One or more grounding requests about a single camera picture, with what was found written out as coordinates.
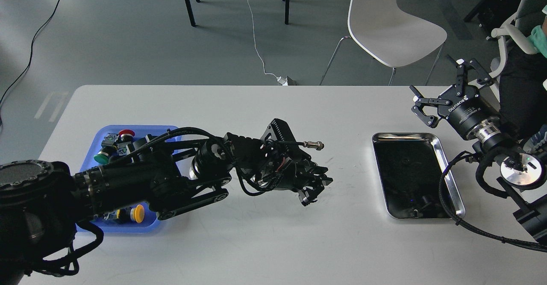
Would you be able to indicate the yellow mushroom push button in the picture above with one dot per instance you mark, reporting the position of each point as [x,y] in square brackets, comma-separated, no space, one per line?
[131,214]

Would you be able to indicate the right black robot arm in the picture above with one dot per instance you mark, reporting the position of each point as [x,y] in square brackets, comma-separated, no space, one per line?
[504,168]

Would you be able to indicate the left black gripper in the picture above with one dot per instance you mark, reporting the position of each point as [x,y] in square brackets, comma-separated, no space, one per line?
[276,161]

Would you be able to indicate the grey office chair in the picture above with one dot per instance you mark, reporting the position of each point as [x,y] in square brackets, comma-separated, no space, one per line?
[515,31]

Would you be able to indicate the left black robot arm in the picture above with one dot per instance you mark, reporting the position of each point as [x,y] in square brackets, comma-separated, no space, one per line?
[47,212]

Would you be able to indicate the red mushroom push button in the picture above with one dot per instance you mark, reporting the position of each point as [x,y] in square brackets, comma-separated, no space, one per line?
[125,137]

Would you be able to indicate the white plastic chair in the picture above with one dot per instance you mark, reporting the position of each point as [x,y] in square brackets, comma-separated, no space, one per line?
[390,35]

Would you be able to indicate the blue plastic tray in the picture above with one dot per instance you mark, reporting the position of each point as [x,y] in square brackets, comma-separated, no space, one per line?
[150,221]

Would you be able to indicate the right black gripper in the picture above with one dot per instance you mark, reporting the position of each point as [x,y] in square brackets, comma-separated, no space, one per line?
[466,110]

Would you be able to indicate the green push button switch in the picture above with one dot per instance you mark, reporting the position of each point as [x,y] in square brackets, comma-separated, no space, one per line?
[108,148]

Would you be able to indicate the seated person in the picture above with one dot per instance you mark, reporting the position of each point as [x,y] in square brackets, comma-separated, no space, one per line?
[522,94]

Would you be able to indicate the shiny metal tray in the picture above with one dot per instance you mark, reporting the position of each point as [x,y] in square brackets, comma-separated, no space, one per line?
[412,192]

